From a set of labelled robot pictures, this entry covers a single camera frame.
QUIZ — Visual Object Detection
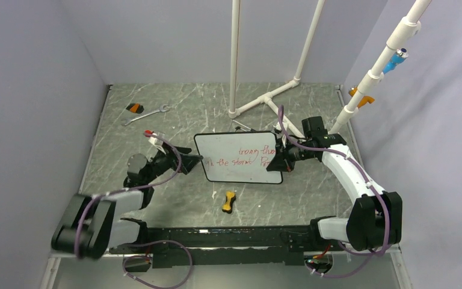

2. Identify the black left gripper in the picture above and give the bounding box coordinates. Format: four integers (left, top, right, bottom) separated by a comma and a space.
144, 141, 203, 184

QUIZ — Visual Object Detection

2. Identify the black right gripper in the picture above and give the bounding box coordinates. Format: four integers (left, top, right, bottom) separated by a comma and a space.
266, 136, 315, 173

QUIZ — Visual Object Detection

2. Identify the white whiteboard black frame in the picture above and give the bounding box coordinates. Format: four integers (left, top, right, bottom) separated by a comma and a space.
194, 131, 283, 184

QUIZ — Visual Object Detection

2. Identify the yellow black round eraser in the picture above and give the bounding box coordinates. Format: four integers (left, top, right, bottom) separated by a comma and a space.
221, 191, 236, 214

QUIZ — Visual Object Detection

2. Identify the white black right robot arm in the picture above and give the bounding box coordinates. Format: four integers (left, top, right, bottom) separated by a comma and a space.
266, 117, 402, 252

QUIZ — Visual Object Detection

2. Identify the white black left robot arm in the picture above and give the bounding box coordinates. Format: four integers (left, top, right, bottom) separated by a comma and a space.
51, 144, 203, 259

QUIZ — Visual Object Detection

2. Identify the silver open-end wrench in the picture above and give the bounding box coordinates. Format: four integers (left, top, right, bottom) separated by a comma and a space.
121, 104, 170, 126

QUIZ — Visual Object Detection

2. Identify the black orange small tool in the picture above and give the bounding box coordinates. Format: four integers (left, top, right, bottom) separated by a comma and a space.
126, 103, 144, 114

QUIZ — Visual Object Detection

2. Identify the orange clip on pipe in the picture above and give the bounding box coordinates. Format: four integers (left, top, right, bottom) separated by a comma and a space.
348, 87, 375, 109

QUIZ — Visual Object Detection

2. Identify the blue clip on pipe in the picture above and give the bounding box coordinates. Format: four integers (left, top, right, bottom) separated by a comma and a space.
382, 48, 408, 75

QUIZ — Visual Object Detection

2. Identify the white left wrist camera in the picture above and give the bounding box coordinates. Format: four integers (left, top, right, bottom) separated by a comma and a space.
144, 130, 165, 154

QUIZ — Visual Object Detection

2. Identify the metal wire whiteboard stand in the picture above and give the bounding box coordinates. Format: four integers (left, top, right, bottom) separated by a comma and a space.
232, 119, 257, 132

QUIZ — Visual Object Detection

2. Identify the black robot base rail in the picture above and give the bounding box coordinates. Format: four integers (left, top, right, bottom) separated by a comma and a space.
109, 225, 341, 269

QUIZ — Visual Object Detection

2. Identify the aluminium extrusion rail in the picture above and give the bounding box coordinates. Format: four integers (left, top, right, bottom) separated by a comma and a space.
339, 243, 401, 256

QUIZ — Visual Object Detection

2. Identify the white PVC pipe frame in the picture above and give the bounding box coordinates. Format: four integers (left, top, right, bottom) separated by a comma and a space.
228, 0, 433, 138

